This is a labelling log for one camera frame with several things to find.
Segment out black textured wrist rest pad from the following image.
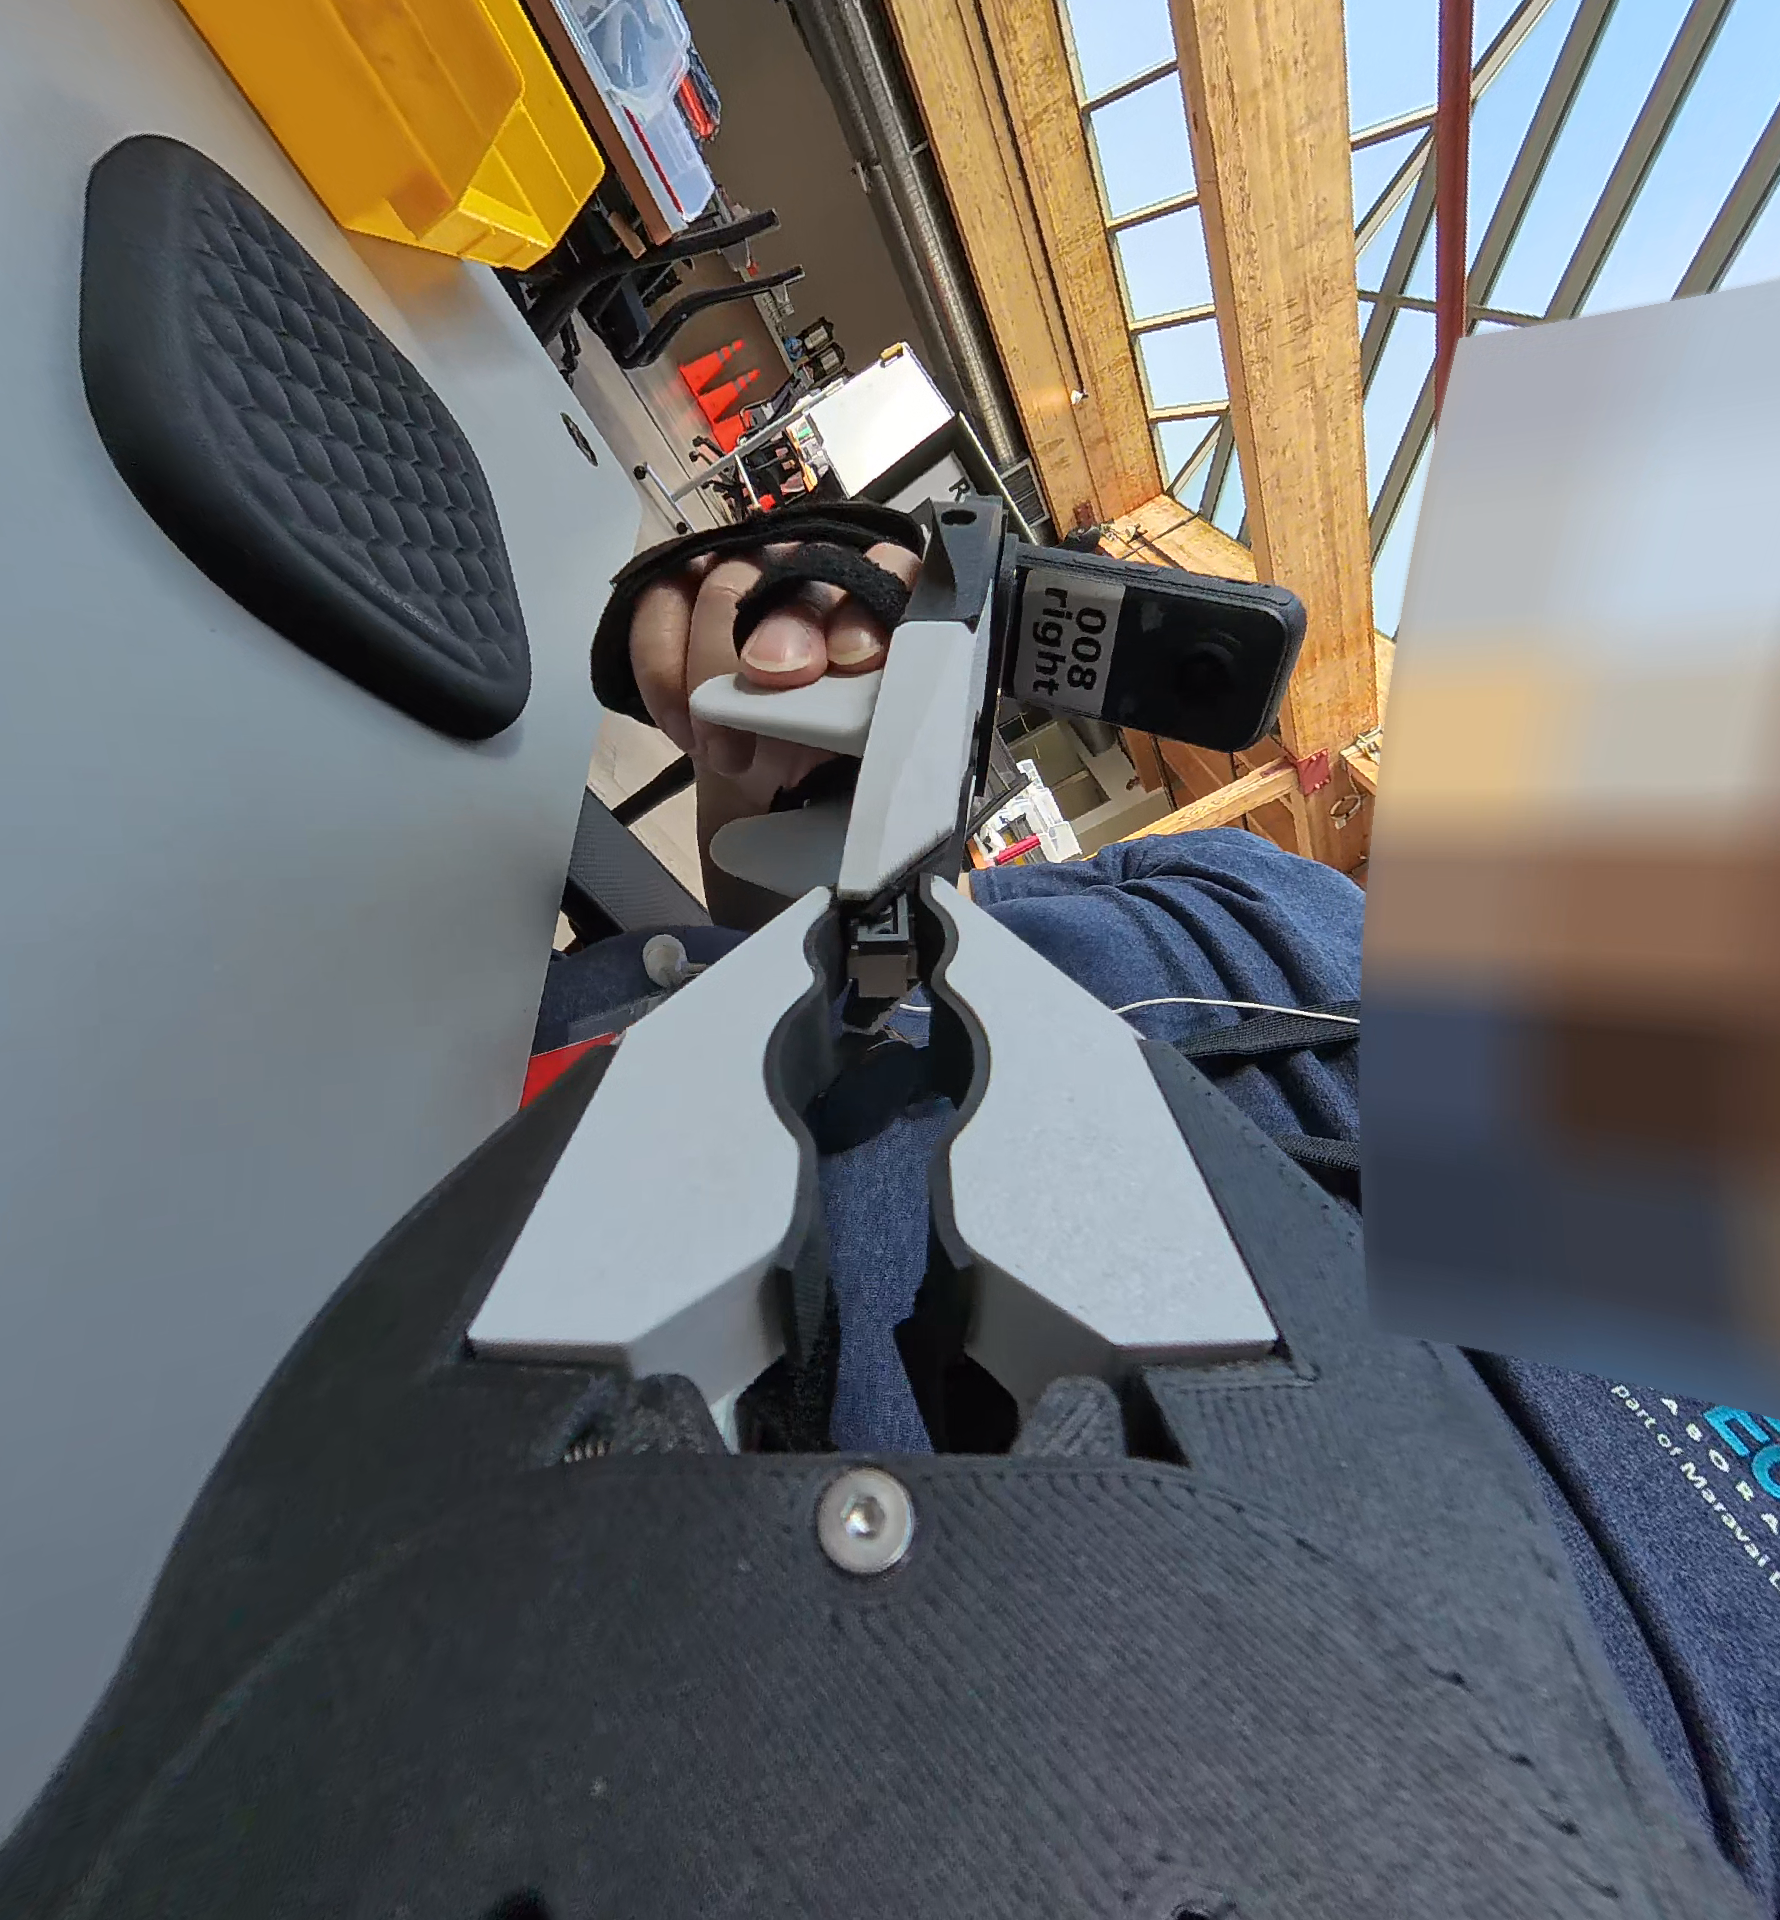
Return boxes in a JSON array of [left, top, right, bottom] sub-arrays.
[[81, 135, 537, 744]]

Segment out black lanyard strap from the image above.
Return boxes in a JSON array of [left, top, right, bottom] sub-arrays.
[[1172, 999, 1366, 1177]]

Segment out white cabinet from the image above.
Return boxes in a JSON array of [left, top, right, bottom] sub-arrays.
[[807, 351, 962, 506]]

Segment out clear plastic organizer box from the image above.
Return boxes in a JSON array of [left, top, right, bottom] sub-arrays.
[[552, 0, 723, 223]]

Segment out slanted wooden roof beam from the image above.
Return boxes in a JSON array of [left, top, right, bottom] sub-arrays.
[[882, 0, 1180, 530]]

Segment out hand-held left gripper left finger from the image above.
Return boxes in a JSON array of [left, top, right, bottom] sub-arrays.
[[464, 885, 842, 1454]]

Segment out grey white lego assembly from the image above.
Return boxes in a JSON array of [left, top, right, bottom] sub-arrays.
[[836, 901, 923, 1039]]

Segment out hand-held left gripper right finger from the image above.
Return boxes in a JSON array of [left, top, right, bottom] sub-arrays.
[[913, 874, 1280, 1398]]

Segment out thick wooden roof beam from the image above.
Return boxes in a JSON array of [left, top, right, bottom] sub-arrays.
[[1166, 0, 1382, 760]]

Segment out thin white cable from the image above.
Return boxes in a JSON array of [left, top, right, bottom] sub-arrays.
[[1112, 995, 1366, 1033]]

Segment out orange traffic cones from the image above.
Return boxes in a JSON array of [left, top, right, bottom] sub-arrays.
[[674, 341, 761, 440]]

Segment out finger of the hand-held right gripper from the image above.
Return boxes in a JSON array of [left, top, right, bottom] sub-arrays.
[[836, 619, 1005, 907]]

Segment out person's right hand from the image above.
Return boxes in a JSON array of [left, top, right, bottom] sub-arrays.
[[635, 540, 927, 891]]

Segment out yellow plastic bin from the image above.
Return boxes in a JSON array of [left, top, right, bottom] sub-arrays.
[[176, 0, 529, 247], [453, 0, 608, 274]]

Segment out red pipe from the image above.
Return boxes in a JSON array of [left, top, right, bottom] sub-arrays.
[[1428, 0, 1481, 440]]

